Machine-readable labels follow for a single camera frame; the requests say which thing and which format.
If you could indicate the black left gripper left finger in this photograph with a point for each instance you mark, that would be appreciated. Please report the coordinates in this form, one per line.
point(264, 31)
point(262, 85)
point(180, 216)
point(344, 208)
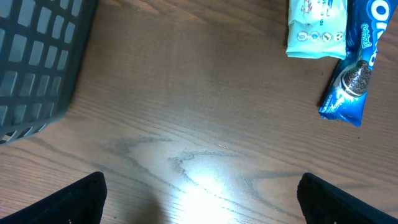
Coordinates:
point(80, 202)

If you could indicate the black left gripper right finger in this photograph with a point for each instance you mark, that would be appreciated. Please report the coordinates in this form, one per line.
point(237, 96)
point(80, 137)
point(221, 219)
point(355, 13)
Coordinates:
point(323, 203)

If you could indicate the blue Oreo cookie pack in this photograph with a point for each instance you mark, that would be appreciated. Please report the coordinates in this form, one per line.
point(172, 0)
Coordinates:
point(347, 93)

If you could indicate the grey plastic shopping basket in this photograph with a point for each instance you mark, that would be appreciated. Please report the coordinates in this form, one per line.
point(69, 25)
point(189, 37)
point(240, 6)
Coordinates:
point(42, 46)

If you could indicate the mint green snack pack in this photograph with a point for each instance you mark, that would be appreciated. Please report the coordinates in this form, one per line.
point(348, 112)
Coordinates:
point(317, 28)

